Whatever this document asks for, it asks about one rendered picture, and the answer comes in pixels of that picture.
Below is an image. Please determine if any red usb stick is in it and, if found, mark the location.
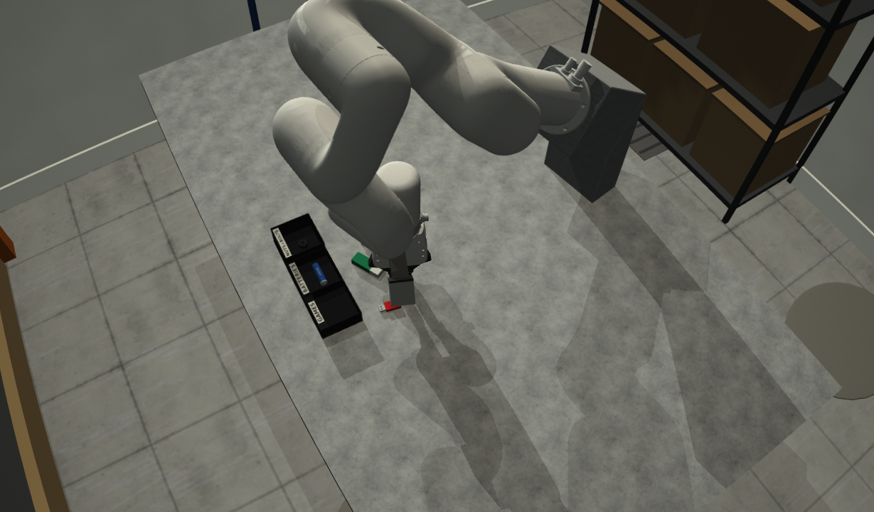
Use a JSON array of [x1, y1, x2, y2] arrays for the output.
[[379, 301, 401, 312]]

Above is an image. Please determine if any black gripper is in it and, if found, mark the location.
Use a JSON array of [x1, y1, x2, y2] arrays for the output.
[[368, 223, 431, 277]]

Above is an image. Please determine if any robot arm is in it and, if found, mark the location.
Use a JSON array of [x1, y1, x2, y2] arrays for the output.
[[272, 0, 592, 306]]

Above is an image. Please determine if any blue aa battery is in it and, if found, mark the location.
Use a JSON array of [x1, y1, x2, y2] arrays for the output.
[[311, 262, 327, 286]]

